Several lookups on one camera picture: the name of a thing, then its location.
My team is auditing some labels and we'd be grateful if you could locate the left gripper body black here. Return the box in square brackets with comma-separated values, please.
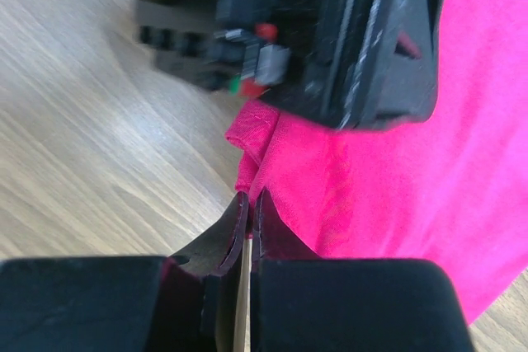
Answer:
[131, 0, 360, 122]

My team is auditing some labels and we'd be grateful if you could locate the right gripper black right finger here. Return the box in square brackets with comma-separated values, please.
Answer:
[250, 191, 474, 352]

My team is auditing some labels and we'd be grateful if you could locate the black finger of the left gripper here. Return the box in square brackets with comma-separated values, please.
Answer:
[329, 0, 444, 129]

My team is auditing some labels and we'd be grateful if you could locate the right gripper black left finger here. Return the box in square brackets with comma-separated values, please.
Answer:
[1, 193, 249, 351]

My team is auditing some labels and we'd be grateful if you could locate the pink red t shirt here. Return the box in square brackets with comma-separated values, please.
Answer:
[225, 0, 527, 322]

